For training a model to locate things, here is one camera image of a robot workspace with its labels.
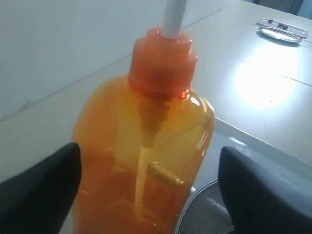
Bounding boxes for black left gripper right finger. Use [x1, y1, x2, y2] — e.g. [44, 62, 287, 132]
[218, 147, 312, 234]

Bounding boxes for distant round metal plate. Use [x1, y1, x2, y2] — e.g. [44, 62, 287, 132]
[259, 26, 302, 44]

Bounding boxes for steel mesh strainer basket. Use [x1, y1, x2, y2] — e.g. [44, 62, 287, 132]
[175, 179, 235, 234]

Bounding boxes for orange pump soap bottle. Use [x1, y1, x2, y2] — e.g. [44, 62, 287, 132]
[72, 0, 215, 234]

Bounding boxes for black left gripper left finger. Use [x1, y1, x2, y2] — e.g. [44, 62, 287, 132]
[0, 143, 81, 234]

